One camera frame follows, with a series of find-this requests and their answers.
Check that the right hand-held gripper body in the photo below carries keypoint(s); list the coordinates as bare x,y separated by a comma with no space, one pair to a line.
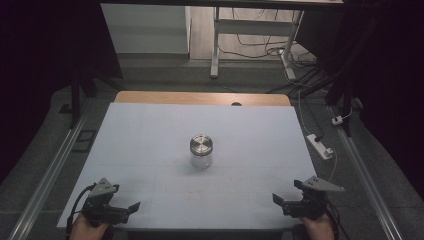
310,206

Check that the black metal stand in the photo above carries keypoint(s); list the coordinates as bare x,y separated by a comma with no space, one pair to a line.
75,100

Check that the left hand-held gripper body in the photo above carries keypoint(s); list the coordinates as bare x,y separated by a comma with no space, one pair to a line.
100,208

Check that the person's left hand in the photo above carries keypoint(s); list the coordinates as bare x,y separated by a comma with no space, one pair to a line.
85,231

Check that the metal floor rail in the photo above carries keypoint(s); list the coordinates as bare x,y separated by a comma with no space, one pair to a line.
50,173
366,180

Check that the white-legged desk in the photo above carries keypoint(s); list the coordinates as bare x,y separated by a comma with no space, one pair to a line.
253,27

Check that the white power strip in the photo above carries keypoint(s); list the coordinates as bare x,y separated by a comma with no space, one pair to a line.
319,146

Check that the round silver metal lid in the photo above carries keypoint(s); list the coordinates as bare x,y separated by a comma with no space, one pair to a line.
201,145

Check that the clear glass jar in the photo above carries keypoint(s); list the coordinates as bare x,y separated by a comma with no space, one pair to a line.
201,161

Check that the white table mat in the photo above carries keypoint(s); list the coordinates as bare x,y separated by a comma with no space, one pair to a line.
150,140

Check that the black rectangular floor frame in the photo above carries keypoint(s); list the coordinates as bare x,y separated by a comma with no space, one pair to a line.
76,141

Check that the black curtain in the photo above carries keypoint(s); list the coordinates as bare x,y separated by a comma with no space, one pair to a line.
383,50
40,50

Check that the small white adapter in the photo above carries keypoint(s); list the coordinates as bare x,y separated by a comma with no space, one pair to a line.
337,120

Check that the person's right hand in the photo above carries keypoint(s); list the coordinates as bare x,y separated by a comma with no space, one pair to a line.
318,230

